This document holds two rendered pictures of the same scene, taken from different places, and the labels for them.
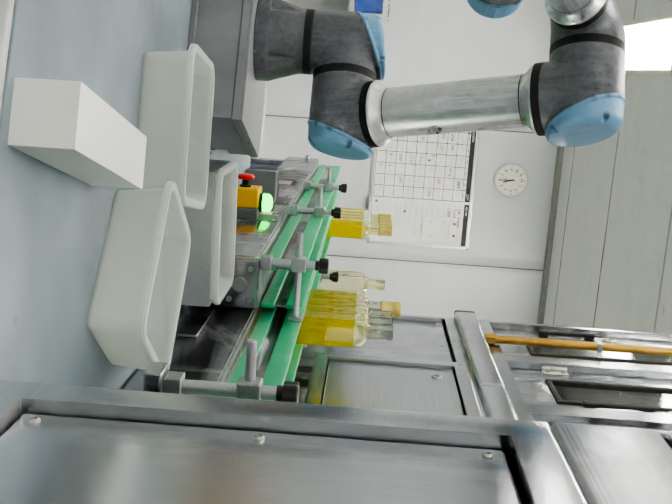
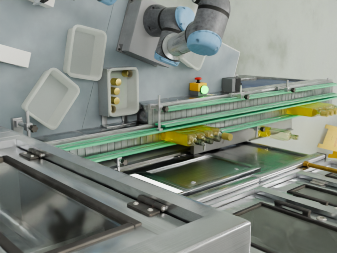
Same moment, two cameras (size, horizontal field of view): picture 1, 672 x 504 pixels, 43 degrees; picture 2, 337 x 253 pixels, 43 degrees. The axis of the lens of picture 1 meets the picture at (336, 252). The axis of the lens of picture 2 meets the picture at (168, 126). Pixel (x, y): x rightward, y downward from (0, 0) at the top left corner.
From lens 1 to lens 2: 1.42 m
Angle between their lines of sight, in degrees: 45
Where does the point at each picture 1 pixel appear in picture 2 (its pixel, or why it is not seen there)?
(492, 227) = not seen: outside the picture
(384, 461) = not seen: outside the picture
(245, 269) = (144, 108)
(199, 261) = (105, 100)
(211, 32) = (128, 20)
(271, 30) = (147, 17)
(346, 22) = (170, 11)
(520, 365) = (303, 176)
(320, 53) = (162, 24)
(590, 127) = (196, 45)
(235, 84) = (129, 38)
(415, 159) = not seen: outside the picture
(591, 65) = (197, 18)
